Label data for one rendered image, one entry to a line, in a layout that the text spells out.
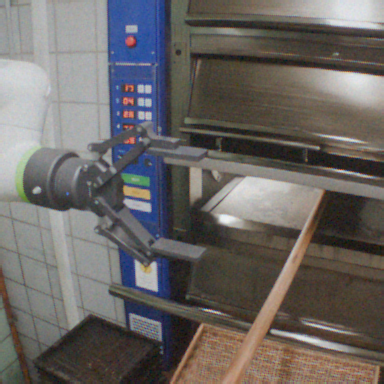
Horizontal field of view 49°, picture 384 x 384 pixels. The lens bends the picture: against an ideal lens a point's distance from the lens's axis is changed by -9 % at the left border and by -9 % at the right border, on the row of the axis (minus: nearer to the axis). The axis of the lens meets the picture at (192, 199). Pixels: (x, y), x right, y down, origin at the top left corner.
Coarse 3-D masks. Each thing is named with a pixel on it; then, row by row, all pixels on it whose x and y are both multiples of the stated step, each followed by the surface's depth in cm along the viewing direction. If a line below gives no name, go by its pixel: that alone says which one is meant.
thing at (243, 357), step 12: (324, 192) 135; (324, 204) 130; (312, 216) 120; (312, 228) 115; (300, 240) 108; (300, 252) 104; (288, 264) 99; (288, 276) 94; (276, 288) 90; (276, 300) 87; (264, 312) 83; (264, 324) 80; (252, 336) 77; (264, 336) 79; (240, 348) 74; (252, 348) 74; (240, 360) 71; (228, 372) 69; (240, 372) 69
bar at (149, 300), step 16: (112, 288) 97; (128, 288) 96; (144, 304) 94; (160, 304) 92; (176, 304) 91; (208, 320) 88; (224, 320) 87; (240, 320) 86; (272, 336) 83; (288, 336) 81; (304, 336) 81; (336, 352) 78; (352, 352) 77; (368, 352) 76
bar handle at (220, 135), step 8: (184, 128) 106; (192, 128) 105; (200, 128) 105; (208, 136) 104; (216, 136) 103; (224, 136) 102; (232, 136) 101; (240, 136) 101; (248, 136) 100; (256, 136) 99; (216, 144) 103; (272, 144) 98; (280, 144) 97; (288, 144) 96; (296, 144) 96; (304, 144) 95; (304, 152) 95; (304, 160) 96
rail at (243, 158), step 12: (180, 144) 104; (216, 156) 100; (228, 156) 99; (240, 156) 98; (252, 156) 97; (264, 156) 97; (276, 168) 95; (288, 168) 94; (300, 168) 93; (312, 168) 92; (324, 168) 91; (336, 168) 91; (348, 180) 89; (360, 180) 88; (372, 180) 87
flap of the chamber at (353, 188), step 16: (192, 144) 118; (208, 144) 120; (176, 160) 104; (208, 160) 101; (288, 160) 106; (256, 176) 97; (272, 176) 96; (288, 176) 94; (304, 176) 93; (320, 176) 92; (352, 192) 89; (368, 192) 87
